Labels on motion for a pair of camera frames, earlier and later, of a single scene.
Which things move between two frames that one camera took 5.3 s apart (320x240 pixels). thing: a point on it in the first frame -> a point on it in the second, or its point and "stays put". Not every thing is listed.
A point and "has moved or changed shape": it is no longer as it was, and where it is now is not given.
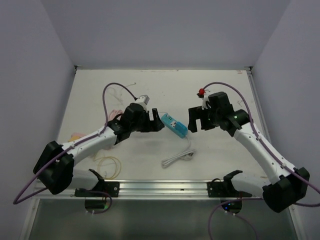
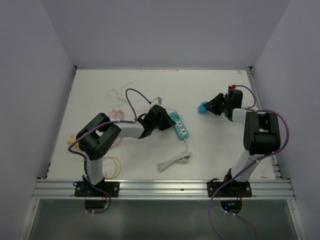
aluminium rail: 148,189 stays put
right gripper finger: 195,113 -> 217,104
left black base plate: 102,188 stays put
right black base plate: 217,188 stays put
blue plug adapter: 182,128 has moved or changed shape
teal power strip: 177,127 has moved or changed shape
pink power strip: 76,135 stays put
